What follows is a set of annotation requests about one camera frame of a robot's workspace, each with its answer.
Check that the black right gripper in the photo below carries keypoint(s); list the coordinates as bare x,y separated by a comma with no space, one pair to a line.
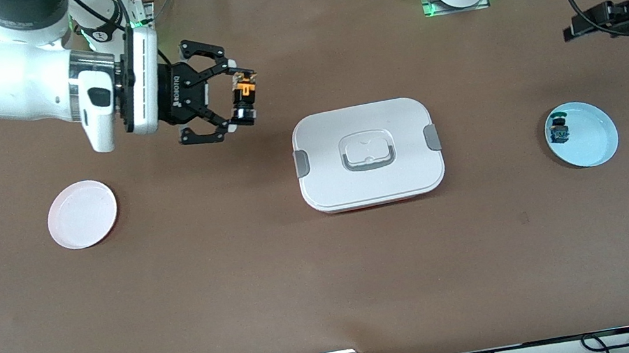
176,97

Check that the blue and green switch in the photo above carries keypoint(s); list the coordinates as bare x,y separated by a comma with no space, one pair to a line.
559,132

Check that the orange and black switch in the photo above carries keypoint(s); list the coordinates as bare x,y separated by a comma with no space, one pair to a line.
243,95

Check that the white box with grey clips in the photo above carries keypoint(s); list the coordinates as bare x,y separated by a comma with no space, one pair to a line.
364,129

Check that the pink round plate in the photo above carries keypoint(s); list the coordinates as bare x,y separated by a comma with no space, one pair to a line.
82,217

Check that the light blue round plate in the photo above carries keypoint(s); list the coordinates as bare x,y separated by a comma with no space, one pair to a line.
589,138

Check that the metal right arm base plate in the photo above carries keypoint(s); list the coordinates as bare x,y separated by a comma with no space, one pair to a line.
148,10

